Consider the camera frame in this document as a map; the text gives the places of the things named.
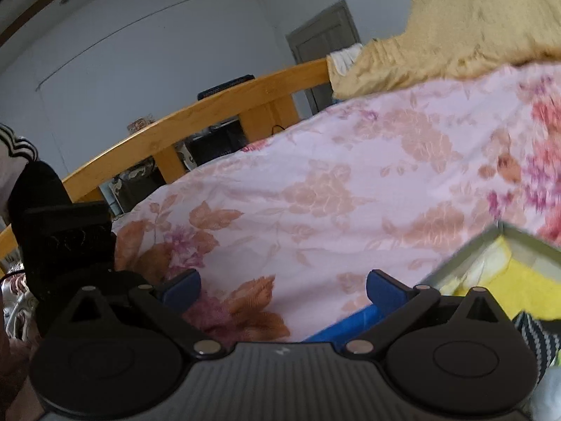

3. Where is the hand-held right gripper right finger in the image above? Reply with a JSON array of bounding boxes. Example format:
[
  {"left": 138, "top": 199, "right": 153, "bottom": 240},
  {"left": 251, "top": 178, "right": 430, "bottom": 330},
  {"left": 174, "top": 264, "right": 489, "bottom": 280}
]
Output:
[{"left": 344, "top": 268, "right": 509, "bottom": 357}]

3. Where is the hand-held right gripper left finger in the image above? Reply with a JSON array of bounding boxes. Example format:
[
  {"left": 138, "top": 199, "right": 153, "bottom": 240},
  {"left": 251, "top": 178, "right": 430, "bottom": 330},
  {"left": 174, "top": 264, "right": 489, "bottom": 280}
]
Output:
[{"left": 57, "top": 268, "right": 222, "bottom": 357}]

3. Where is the bright blue cloth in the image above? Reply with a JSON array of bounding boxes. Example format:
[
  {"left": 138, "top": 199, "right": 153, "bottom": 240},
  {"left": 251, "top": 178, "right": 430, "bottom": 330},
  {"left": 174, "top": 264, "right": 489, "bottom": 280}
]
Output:
[{"left": 302, "top": 305, "right": 386, "bottom": 352}]

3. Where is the grey shallow box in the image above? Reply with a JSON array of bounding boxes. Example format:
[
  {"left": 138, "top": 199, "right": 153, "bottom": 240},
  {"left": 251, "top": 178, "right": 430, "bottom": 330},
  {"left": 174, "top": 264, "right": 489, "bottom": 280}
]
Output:
[{"left": 423, "top": 219, "right": 561, "bottom": 299}]

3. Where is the brownish pink cloth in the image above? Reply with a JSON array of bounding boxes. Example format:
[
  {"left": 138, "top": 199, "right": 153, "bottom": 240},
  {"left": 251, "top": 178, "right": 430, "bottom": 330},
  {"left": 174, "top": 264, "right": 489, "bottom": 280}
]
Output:
[{"left": 0, "top": 329, "right": 42, "bottom": 421}]

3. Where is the yellow cartoon towel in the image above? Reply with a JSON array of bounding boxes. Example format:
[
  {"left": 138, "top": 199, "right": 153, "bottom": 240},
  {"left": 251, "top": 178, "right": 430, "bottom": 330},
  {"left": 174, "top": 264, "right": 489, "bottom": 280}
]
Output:
[{"left": 451, "top": 237, "right": 561, "bottom": 321}]

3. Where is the black cabinet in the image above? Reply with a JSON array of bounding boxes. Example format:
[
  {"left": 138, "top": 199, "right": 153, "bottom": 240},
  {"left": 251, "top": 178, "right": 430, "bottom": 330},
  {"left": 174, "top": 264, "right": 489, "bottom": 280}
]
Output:
[{"left": 184, "top": 118, "right": 246, "bottom": 167}]

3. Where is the black cloth with white trim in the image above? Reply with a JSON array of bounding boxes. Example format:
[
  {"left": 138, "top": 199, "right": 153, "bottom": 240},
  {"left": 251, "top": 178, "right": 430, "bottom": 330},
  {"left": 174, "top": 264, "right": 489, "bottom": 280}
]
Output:
[{"left": 513, "top": 311, "right": 561, "bottom": 387}]

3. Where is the white fluffy cloth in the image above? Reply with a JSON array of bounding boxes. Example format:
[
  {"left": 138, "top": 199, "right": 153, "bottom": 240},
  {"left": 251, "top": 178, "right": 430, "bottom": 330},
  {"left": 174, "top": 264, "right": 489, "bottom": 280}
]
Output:
[{"left": 532, "top": 360, "right": 561, "bottom": 421}]

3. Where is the black flat device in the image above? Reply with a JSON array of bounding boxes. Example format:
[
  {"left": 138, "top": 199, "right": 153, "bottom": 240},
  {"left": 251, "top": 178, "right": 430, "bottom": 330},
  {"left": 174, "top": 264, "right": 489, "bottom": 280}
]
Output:
[{"left": 197, "top": 74, "right": 256, "bottom": 101}]

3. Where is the grey door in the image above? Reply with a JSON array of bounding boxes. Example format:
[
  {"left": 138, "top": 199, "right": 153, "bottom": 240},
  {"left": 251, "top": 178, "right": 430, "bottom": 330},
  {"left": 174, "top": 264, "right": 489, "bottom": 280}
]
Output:
[{"left": 286, "top": 0, "right": 364, "bottom": 119}]

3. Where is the yellow quilt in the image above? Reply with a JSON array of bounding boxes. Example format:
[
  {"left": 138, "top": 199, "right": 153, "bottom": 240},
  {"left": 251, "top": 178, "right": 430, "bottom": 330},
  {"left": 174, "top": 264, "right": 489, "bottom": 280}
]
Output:
[{"left": 329, "top": 0, "right": 561, "bottom": 99}]

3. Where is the wooden bed frame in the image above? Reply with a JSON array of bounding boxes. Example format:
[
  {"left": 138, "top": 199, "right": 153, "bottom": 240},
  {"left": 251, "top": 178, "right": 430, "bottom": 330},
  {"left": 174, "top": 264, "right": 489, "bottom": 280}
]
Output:
[{"left": 0, "top": 59, "right": 334, "bottom": 264}]

